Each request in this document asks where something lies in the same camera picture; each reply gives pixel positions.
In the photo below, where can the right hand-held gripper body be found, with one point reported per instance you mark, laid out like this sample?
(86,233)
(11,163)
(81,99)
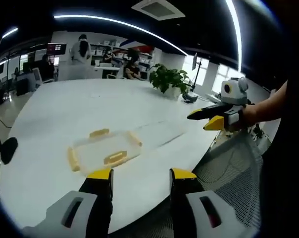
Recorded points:
(234,95)

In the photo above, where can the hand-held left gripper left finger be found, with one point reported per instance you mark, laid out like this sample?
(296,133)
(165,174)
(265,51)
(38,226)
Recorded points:
(90,213)

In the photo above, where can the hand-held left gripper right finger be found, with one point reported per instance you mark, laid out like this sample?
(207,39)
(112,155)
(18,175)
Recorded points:
(189,215)

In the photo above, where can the person's right hand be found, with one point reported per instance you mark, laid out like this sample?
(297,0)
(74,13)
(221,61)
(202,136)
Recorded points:
(251,115)

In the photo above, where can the grey device on table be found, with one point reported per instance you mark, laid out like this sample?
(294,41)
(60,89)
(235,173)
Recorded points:
(189,97)

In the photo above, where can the green potted plant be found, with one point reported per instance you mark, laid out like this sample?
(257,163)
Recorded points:
(168,78)

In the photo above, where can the grey mesh office chair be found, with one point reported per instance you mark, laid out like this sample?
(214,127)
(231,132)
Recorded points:
(238,178)

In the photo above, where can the person's dark clothing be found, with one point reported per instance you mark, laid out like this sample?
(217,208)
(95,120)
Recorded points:
(291,124)

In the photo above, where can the clear lid with yellow clips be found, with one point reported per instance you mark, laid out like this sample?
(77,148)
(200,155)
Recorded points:
(105,151)

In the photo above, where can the long ceiling light strip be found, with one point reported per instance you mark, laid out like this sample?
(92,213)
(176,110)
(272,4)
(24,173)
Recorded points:
(129,26)
(236,29)

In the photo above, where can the white storage shelves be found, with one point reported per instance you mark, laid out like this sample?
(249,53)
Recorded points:
(145,55)

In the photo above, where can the black round object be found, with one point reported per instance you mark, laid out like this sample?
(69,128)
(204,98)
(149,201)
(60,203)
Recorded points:
(9,150)

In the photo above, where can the ceiling air vent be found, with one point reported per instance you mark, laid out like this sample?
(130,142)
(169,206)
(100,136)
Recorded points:
(158,8)

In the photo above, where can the white office chair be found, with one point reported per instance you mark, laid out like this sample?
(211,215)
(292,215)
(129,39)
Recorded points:
(37,75)

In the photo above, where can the short ceiling light strip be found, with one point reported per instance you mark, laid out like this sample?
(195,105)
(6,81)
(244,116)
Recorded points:
(10,32)

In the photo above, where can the red wall screen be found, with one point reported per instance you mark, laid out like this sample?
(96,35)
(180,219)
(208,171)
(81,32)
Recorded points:
(57,47)

